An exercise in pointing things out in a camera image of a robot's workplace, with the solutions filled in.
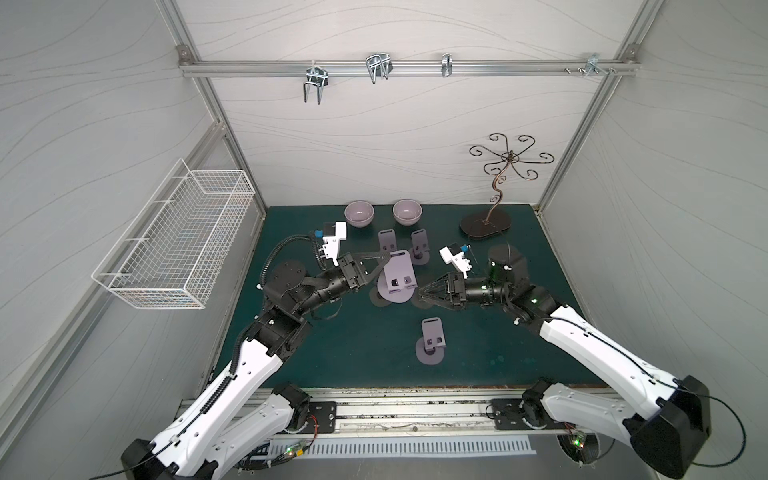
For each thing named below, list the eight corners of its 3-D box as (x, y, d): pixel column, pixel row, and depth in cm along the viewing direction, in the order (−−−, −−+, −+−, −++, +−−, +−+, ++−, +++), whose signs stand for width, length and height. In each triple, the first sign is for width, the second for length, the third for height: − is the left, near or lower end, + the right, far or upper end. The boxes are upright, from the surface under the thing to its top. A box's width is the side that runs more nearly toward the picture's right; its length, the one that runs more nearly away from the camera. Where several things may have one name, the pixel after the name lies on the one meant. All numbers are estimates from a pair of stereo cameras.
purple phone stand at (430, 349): (416, 364, 84) (418, 351, 76) (414, 331, 91) (416, 316, 83) (442, 364, 84) (448, 351, 76) (439, 331, 91) (443, 316, 83)
